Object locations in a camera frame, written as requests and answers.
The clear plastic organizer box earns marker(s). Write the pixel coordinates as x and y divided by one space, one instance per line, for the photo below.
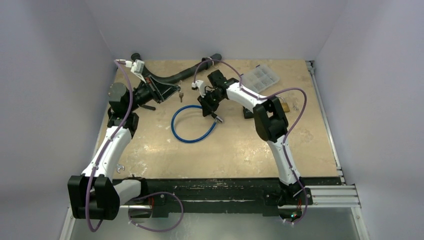
260 78

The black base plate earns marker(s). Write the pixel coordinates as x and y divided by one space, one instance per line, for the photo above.
251 195

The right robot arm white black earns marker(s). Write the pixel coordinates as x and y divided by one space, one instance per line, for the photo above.
271 125

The silver open-end wrench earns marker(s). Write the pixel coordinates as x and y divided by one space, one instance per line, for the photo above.
120 168

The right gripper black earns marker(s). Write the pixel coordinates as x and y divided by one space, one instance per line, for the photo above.
208 106

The brass padlock silver shackle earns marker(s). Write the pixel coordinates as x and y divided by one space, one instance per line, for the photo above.
284 104

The black padlock with key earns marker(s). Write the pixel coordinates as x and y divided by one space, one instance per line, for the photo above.
247 114

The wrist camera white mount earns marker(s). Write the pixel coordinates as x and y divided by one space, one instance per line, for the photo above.
200 86
136 67

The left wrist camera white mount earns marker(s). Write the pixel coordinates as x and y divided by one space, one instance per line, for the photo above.
136 67

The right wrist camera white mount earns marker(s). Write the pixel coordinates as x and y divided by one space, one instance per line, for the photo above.
200 86

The black handled screwdriver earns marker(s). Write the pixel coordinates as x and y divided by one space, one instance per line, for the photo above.
152 108

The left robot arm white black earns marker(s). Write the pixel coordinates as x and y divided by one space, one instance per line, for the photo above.
93 195

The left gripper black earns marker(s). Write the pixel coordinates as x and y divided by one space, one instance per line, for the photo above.
155 88

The blue cable lock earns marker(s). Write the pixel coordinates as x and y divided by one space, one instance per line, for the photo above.
189 126

